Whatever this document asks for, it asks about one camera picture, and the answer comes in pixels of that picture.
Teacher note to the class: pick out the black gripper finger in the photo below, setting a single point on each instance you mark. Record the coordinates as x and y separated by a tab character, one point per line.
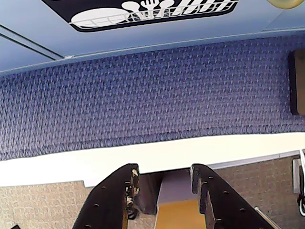
221	190
107	198

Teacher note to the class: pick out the yellow wooden board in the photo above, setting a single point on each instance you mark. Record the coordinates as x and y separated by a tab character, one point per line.
177	214

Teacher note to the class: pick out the blue cabinet front panel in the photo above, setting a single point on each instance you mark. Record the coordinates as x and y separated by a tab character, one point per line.
119	40

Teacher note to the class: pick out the black dish rack sticker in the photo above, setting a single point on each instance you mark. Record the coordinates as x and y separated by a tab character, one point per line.
152	14

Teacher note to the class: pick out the pale yellow round knob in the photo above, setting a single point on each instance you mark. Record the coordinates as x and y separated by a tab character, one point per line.
283	3

